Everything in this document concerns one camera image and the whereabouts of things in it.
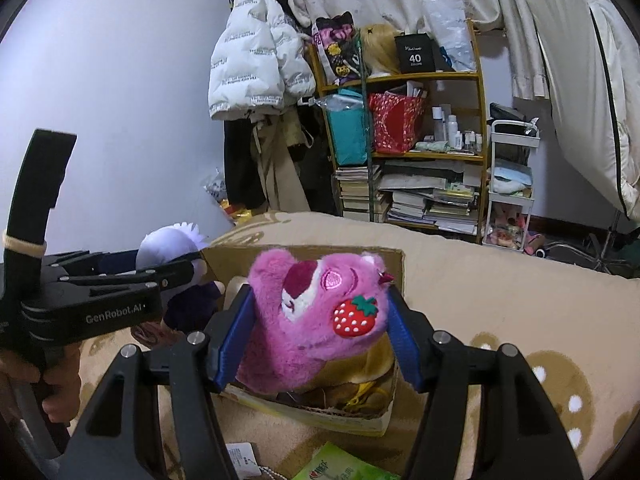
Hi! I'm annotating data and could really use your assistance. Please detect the pale blue cloth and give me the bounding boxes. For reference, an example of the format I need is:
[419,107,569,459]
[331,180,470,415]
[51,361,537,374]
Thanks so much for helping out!
[490,167,533,195]

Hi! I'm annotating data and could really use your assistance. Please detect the black hanging clothes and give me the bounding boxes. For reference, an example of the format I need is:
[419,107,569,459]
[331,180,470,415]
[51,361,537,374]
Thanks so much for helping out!
[287,105,341,213]

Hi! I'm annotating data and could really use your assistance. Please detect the thin green pole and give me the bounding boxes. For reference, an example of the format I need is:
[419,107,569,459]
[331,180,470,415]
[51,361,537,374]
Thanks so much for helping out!
[355,30,376,223]

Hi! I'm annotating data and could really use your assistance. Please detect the white softbox light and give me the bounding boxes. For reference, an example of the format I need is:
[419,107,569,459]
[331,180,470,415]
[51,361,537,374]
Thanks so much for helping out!
[525,0,640,221]

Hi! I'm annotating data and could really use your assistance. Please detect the black light stand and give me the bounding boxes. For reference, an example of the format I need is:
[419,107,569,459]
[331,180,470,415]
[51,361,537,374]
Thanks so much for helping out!
[542,210,640,277]

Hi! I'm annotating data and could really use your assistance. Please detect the white-haired purple plush doll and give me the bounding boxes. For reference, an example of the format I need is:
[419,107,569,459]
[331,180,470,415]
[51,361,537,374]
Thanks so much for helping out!
[135,221,228,333]

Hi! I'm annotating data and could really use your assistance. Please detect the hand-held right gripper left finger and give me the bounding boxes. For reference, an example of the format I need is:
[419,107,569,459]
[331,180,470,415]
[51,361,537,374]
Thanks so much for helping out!
[57,284,258,480]

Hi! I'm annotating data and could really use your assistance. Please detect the stack of old books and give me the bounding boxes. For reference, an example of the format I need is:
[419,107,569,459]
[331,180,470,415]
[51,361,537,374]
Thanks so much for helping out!
[334,164,383,220]

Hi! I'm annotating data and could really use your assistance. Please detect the red patterned gift bag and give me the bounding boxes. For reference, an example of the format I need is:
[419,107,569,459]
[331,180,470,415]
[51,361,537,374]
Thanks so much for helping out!
[369,91,426,155]

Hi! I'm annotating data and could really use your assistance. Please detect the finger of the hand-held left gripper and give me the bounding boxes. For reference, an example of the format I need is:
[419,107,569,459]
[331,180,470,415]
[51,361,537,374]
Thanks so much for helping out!
[45,249,140,274]
[60,258,207,289]

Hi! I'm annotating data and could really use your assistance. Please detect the long black coat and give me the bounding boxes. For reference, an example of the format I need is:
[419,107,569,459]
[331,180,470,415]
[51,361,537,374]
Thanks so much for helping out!
[223,117,266,208]

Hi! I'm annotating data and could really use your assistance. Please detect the white yellow plastic bag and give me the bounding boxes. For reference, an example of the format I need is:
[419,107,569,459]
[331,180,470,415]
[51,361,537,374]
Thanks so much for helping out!
[202,170,253,226]

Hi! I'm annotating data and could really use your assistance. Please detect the green tissue pack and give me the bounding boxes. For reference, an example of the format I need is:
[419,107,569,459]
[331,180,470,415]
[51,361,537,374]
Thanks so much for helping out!
[292,441,401,480]

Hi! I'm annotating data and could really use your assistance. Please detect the teal tote bag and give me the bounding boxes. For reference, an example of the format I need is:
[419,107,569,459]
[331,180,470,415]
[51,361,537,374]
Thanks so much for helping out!
[320,89,371,167]

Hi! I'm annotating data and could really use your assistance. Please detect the black paper box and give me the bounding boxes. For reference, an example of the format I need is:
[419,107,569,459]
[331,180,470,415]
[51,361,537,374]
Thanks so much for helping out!
[394,33,435,75]

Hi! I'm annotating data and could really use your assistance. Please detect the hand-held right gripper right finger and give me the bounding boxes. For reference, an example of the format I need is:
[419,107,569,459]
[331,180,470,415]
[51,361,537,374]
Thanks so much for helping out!
[384,285,585,480]

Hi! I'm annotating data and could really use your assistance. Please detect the row of cosmetic bottles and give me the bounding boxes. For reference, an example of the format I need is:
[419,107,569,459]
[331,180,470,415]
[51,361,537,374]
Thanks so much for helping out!
[431,105,485,153]

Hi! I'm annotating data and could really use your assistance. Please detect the beige coat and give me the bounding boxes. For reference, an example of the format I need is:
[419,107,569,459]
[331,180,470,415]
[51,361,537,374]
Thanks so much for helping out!
[250,110,311,211]

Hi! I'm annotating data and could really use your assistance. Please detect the pink toys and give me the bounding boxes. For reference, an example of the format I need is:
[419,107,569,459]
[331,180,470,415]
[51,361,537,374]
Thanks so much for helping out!
[487,205,546,256]

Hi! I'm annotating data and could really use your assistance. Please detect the black pink printed bag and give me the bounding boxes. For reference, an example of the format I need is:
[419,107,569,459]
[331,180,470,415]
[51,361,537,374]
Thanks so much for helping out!
[312,11,362,86]

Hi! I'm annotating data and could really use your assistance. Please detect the white puffer jacket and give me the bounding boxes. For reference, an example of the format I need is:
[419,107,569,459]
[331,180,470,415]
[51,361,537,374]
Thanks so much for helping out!
[209,0,317,121]

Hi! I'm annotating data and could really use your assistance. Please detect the beige flower printed blanket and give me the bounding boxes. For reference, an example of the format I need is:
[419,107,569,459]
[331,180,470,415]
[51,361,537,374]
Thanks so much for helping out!
[0,210,640,480]

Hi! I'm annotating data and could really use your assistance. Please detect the white trolley cart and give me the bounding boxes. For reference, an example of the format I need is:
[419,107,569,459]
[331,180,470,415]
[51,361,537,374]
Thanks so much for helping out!
[482,119,541,253]

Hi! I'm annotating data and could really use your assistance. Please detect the yellow plush toy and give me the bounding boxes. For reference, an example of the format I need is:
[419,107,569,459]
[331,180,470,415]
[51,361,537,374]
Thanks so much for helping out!
[320,335,397,413]

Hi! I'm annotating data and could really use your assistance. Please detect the pile of magazines and books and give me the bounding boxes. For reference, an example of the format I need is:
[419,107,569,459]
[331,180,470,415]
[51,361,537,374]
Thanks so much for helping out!
[380,160,482,235]

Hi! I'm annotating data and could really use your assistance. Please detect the white paper hang tag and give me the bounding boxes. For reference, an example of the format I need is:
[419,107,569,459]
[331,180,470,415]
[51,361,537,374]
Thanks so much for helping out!
[226,441,263,478]

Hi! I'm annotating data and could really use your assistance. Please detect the cardboard box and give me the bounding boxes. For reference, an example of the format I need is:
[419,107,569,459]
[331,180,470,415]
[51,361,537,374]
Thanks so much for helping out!
[200,242,406,438]

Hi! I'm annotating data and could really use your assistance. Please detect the pink strawberry bear plush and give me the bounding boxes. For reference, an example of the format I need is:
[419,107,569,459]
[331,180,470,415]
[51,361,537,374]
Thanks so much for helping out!
[235,246,396,393]

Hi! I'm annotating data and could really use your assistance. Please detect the wooden shelf rack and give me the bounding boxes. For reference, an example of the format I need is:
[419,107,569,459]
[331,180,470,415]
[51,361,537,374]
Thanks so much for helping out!
[305,20,488,243]

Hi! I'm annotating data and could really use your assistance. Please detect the person's left hand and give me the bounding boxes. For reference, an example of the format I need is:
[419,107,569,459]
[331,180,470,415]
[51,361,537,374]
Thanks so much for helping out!
[0,344,83,426]

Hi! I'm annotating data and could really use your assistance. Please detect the blonde wig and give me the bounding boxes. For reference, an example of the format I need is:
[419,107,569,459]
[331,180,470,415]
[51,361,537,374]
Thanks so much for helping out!
[361,23,403,78]

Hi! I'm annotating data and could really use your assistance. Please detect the clear plastic bag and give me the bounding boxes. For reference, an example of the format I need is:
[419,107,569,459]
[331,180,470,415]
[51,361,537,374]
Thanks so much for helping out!
[422,0,476,72]

